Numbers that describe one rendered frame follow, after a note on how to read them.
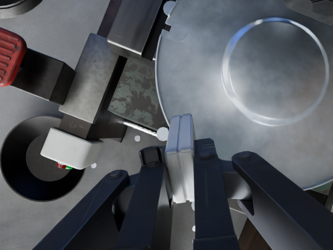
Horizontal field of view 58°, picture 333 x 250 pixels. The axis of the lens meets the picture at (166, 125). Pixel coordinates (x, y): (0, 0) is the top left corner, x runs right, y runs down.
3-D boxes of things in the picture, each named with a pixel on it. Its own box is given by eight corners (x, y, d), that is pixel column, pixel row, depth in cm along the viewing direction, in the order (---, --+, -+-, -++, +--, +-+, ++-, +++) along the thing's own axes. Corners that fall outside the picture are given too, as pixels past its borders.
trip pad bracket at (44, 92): (82, 112, 61) (47, 100, 41) (36, 94, 61) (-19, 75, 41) (92, 85, 61) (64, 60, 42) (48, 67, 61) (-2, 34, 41)
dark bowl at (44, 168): (73, 210, 111) (67, 214, 104) (-4, 180, 110) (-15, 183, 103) (103, 134, 113) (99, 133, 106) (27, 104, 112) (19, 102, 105)
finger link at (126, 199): (170, 211, 14) (110, 218, 15) (175, 165, 19) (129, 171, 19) (164, 183, 14) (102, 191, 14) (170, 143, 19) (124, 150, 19)
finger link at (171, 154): (188, 203, 16) (174, 204, 16) (188, 152, 23) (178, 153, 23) (178, 151, 15) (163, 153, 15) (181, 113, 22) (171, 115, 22)
